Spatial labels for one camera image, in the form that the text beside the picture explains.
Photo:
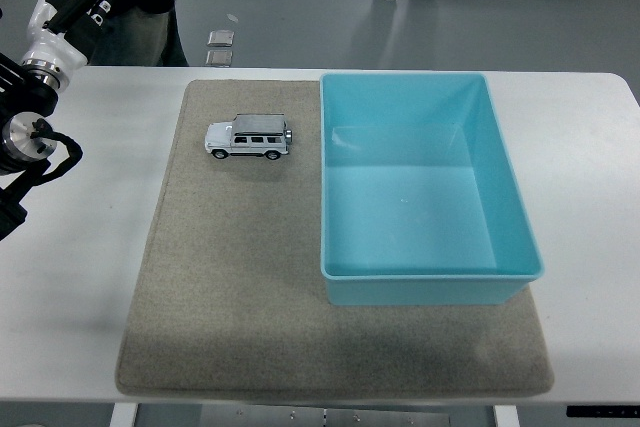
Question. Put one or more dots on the small white floor scrap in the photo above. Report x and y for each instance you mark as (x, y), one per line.
(232, 17)

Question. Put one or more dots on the black table control panel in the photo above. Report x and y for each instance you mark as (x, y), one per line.
(600, 411)

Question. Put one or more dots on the white table leg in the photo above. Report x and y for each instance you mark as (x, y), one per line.
(122, 417)
(506, 418)

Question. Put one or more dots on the white toy car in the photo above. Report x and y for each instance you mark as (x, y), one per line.
(250, 139)

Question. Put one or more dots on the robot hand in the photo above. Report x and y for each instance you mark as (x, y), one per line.
(52, 49)

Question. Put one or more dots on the beige felt mat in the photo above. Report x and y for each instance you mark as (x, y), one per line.
(225, 257)

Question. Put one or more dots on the metal floor socket plate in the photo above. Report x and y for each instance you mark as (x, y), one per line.
(221, 37)
(219, 58)

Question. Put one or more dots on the grey metal plate with screws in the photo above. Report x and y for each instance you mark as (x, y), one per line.
(325, 418)

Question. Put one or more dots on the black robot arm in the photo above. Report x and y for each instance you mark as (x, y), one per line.
(27, 97)

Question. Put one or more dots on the blue plastic box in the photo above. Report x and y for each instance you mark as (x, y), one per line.
(415, 217)

